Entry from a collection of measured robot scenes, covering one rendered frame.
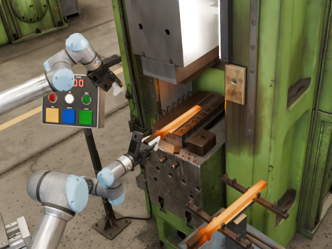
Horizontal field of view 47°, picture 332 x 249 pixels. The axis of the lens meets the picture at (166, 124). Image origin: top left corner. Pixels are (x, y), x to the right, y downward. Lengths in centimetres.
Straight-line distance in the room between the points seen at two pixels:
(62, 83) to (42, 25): 520
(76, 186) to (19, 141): 267
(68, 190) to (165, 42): 72
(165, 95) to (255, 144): 58
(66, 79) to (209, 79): 104
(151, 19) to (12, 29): 495
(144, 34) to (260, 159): 77
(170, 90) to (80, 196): 96
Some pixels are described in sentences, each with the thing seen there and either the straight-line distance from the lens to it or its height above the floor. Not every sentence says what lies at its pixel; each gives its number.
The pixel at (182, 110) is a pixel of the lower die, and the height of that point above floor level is 99.
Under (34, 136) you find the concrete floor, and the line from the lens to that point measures 394.
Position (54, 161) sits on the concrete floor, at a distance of 352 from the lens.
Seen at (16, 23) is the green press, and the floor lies 30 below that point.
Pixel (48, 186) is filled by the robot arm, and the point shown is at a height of 122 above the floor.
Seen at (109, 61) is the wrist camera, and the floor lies 141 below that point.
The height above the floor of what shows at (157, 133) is 103.
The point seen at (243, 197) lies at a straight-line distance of 154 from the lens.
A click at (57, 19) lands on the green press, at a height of 16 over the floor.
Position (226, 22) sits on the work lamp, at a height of 154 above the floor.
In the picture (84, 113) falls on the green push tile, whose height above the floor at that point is 103.
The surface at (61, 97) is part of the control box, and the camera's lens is 212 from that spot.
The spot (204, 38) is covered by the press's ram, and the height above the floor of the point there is 144.
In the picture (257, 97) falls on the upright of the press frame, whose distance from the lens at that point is 164.
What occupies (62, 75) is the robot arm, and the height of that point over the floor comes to 149.
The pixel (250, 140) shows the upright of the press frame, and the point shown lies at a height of 100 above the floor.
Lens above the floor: 206
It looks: 34 degrees down
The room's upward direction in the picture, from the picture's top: 7 degrees counter-clockwise
